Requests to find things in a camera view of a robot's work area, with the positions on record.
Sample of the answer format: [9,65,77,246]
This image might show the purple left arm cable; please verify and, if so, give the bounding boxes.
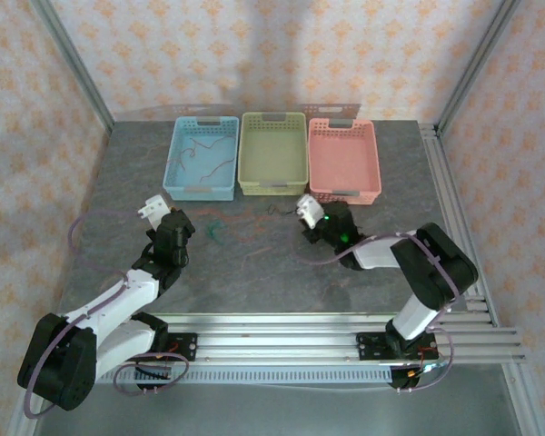
[23,208,188,419]

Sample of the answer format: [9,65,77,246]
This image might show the blue plastic basket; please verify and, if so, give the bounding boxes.
[163,115,240,203]

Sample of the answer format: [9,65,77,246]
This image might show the aluminium frame leg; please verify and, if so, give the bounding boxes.
[501,362,545,436]
[6,399,42,436]

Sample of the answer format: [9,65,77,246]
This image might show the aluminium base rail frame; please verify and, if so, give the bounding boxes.
[94,312,527,364]

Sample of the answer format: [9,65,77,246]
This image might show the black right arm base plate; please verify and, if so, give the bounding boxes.
[356,331,438,363]

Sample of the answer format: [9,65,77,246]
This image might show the black controller board with wires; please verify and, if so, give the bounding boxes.
[388,361,451,394]
[134,362,173,392]

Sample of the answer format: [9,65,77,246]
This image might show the green thin cable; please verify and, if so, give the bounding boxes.
[206,219,226,244]

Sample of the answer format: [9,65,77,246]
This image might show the green plastic basket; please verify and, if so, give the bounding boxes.
[237,111,310,197]

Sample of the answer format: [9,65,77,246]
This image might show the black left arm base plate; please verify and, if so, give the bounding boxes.
[161,332,199,363]

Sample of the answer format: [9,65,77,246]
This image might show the pink plastic basket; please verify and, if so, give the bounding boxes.
[307,117,383,206]

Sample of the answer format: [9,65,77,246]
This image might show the aluminium frame post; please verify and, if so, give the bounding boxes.
[29,0,116,134]
[435,0,524,134]

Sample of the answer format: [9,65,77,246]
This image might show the dark red thin cable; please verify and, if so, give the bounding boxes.
[183,207,276,249]

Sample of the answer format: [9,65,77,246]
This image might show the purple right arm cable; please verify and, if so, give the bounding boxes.
[294,231,455,394]

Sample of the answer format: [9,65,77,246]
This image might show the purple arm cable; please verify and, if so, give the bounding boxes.
[23,208,188,419]
[294,231,455,394]

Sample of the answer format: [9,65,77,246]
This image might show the black thin cable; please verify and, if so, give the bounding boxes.
[266,203,301,218]

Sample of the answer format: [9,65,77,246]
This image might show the grey slotted cable duct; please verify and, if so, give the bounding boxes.
[93,365,394,386]

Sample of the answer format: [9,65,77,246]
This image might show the aluminium side rails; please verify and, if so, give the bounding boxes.
[418,121,500,326]

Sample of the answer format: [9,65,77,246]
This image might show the light red thin cable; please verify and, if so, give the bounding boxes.
[169,134,235,183]

